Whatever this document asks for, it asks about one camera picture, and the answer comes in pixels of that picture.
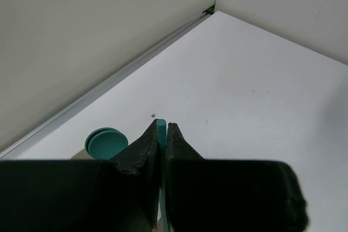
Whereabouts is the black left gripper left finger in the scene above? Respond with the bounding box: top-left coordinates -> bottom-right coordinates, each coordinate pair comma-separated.
1,121 -> 160,231

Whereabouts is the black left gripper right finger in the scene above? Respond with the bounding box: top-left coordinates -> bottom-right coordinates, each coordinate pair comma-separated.
165,123 -> 309,231

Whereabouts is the white utensil holder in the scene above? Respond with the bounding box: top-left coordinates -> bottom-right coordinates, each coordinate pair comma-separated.
71,149 -> 93,160

